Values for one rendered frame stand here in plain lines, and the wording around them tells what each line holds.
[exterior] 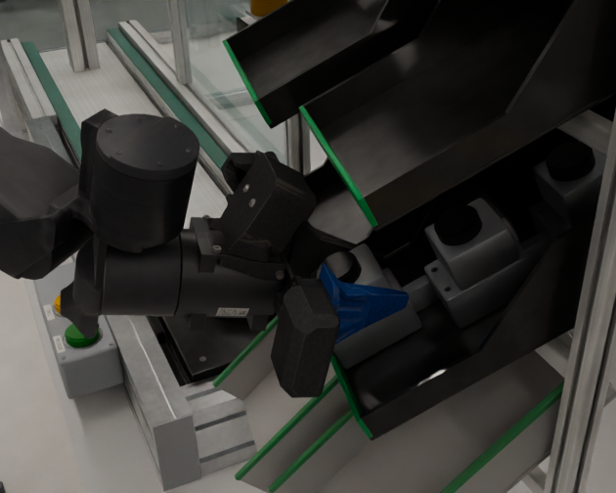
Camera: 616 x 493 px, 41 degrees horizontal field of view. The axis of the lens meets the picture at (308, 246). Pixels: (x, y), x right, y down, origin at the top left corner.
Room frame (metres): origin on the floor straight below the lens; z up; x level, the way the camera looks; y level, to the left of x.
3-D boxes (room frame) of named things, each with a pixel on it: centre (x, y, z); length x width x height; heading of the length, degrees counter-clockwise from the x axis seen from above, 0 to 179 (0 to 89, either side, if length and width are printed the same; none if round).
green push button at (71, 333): (0.78, 0.28, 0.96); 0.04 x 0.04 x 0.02
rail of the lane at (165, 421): (1.05, 0.32, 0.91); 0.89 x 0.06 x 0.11; 24
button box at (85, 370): (0.85, 0.30, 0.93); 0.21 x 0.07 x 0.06; 24
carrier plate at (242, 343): (0.86, 0.07, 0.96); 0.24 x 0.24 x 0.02; 24
